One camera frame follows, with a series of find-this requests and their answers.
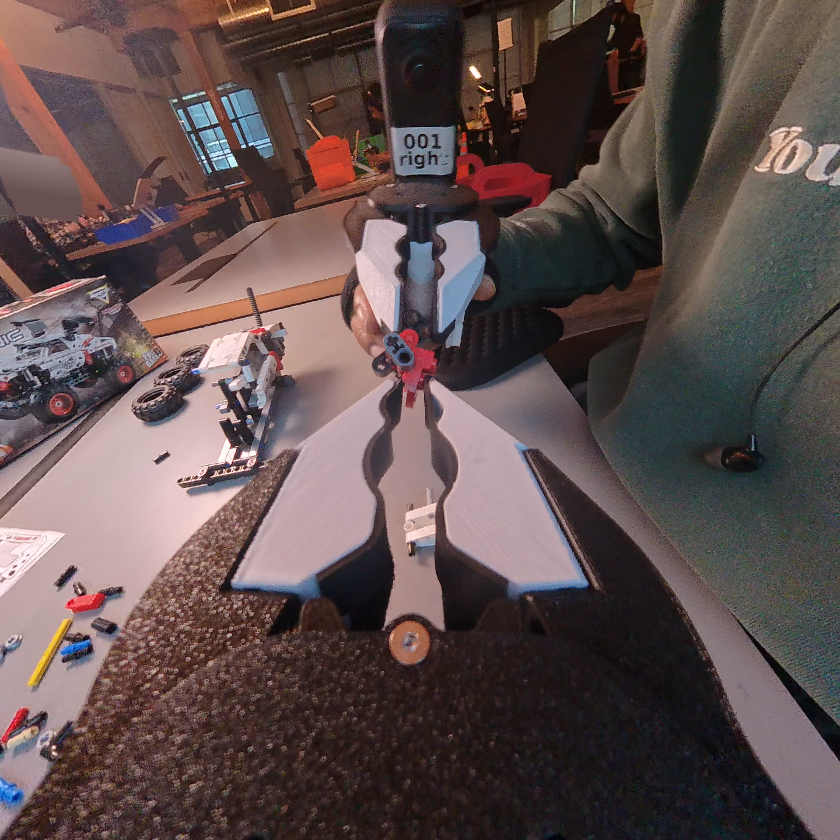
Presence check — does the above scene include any person's right forearm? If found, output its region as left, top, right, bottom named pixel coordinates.
left=486, top=79, right=670, bottom=309

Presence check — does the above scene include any toy vehicle chassis build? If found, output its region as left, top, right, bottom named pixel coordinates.
left=178, top=289, right=292, bottom=489

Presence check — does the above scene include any large paned window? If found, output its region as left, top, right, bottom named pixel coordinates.
left=171, top=86, right=277, bottom=172

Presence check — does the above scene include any grey desk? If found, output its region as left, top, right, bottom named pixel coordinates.
left=0, top=296, right=840, bottom=840

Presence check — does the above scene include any wooden-edged table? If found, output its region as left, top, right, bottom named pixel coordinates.
left=129, top=197, right=362, bottom=336

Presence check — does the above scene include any pile of small toy bricks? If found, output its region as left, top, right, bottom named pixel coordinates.
left=0, top=565, right=126, bottom=808

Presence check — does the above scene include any white toy brick piece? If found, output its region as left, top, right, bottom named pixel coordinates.
left=401, top=493, right=441, bottom=556

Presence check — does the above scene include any black textured pad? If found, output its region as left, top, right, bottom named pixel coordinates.
left=431, top=306, right=565, bottom=391

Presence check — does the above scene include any printed instruction sheet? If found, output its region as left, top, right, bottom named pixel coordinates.
left=0, top=525, right=64, bottom=598

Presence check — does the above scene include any orange crate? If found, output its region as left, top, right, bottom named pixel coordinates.
left=306, top=136, right=358, bottom=191

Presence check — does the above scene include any black drawstring cord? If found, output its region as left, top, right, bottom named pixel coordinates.
left=703, top=302, right=840, bottom=473

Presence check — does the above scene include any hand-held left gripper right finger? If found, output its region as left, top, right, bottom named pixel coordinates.
left=428, top=384, right=592, bottom=605

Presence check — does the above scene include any red toy brick piece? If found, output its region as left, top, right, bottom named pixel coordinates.
left=374, top=329, right=441, bottom=408

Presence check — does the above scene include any toy set cardboard box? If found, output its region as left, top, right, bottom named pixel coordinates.
left=0, top=276, right=165, bottom=463

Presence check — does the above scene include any green sweatshirt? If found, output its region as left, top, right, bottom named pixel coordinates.
left=584, top=0, right=840, bottom=683

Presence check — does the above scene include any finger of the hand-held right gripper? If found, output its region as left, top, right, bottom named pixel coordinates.
left=355, top=218, right=408, bottom=340
left=434, top=221, right=487, bottom=345

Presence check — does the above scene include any person's right hand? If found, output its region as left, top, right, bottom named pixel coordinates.
left=347, top=267, right=392, bottom=355

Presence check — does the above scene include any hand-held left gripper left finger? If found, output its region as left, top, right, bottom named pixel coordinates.
left=231, top=384, right=401, bottom=598

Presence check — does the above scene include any red plastic seat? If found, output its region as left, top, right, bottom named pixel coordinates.
left=457, top=155, right=552, bottom=208

